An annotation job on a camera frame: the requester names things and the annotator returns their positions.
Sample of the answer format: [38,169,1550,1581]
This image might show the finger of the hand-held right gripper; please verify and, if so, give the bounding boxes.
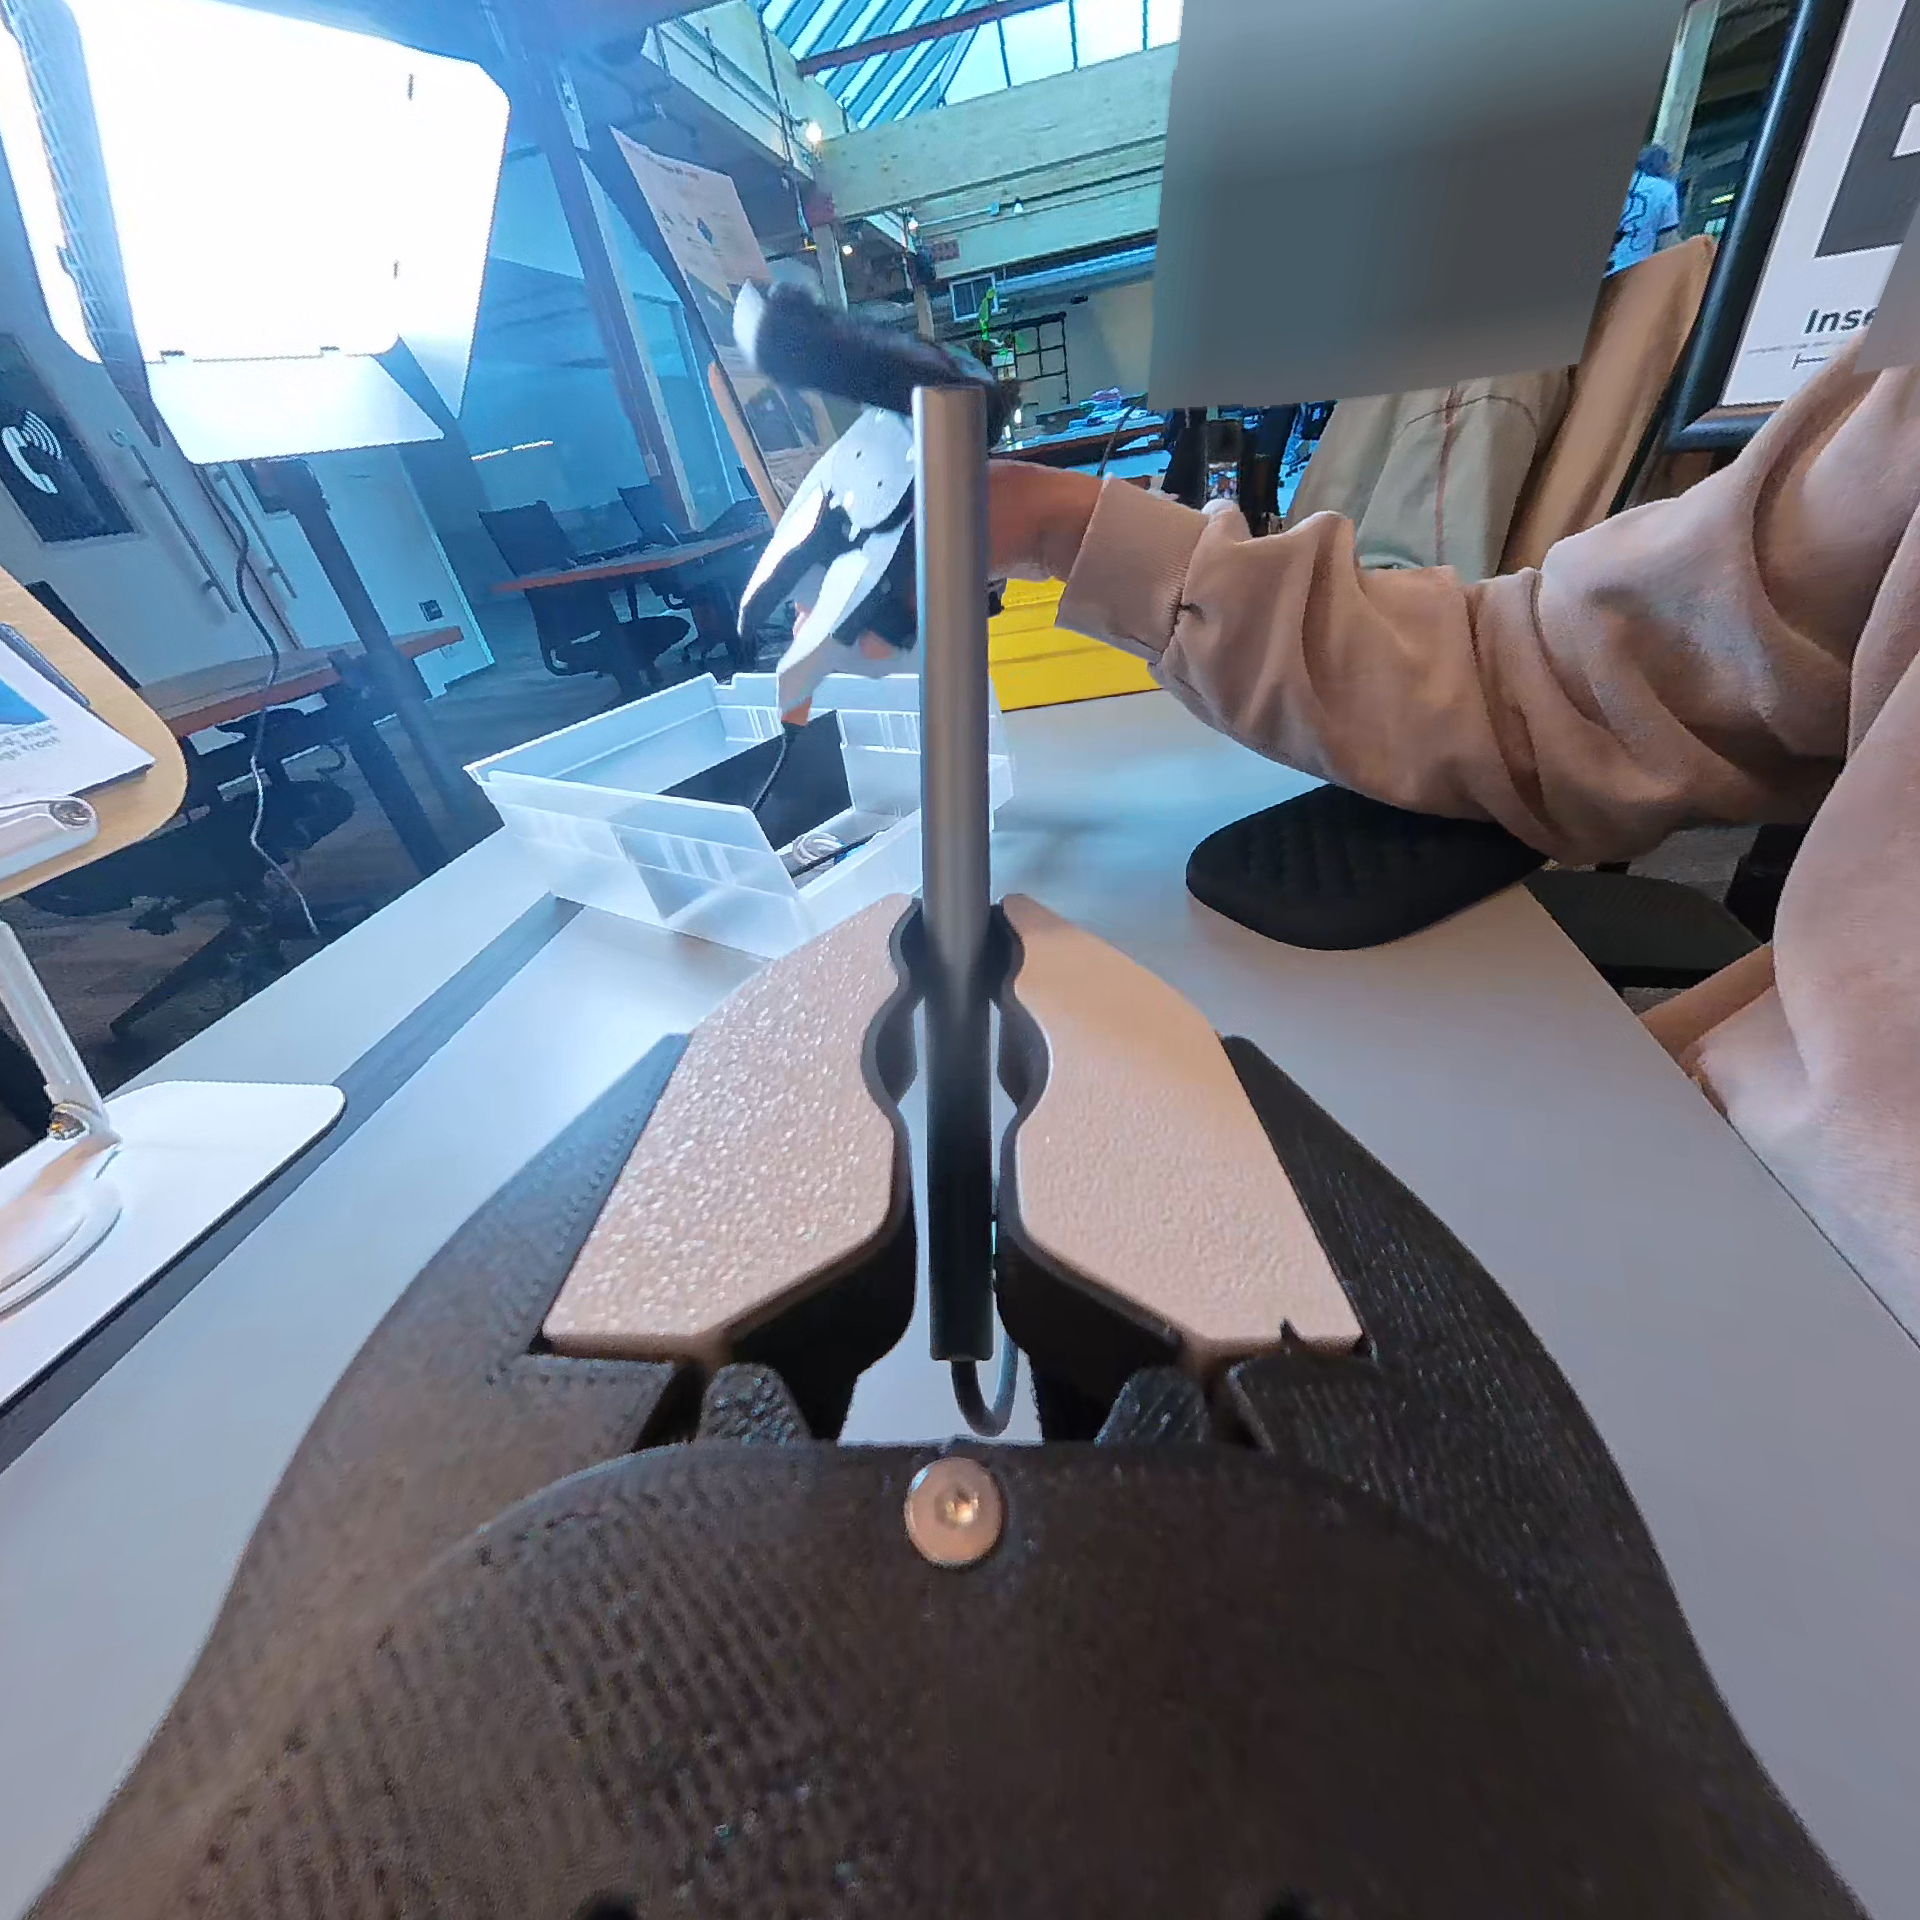
[778,522,905,712]
[737,491,845,649]

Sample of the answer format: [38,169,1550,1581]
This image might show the black pad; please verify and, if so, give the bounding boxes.
[1184,780,1547,952]

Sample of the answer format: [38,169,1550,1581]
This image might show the wooden desk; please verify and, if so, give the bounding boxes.
[136,627,467,737]
[486,525,768,602]

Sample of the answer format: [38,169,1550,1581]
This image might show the black cables in clear bin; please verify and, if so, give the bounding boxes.
[660,729,857,864]

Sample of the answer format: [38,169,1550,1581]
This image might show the large framed marker sign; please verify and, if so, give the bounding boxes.
[1658,0,1920,453]

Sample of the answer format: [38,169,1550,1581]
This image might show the wooden poster stand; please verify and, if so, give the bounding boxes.
[608,129,828,496]

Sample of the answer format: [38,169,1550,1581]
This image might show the printed instruction sheet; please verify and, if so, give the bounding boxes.
[0,622,161,812]

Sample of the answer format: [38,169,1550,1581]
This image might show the clear plastic bin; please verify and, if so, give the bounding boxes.
[464,669,1019,962]

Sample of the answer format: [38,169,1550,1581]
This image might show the white board stand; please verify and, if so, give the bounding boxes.
[0,796,348,1322]

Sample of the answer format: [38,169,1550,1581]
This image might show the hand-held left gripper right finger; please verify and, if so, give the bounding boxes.
[989,894,1368,1362]

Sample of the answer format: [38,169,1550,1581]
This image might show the slim grey usb hub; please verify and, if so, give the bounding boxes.
[913,381,1021,1433]

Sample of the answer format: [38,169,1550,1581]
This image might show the person's right hand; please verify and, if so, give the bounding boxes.
[984,458,1114,588]

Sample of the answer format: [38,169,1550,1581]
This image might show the black light stand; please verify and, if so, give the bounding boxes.
[246,458,453,880]

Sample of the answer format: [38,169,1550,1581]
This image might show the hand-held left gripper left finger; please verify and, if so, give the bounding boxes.
[539,897,921,1362]

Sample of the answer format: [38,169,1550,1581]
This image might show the black phone sign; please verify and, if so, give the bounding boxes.
[0,336,138,542]

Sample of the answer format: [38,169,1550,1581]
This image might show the black office chair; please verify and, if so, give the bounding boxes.
[481,502,684,677]

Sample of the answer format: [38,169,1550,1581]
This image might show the person in beige hoodie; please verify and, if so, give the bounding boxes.
[1289,230,1920,1338]

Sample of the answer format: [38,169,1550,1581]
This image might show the ceiling light panel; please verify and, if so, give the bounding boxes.
[0,0,512,467]

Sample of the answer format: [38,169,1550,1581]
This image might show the black cable orange plugs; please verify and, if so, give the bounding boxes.
[750,682,818,819]

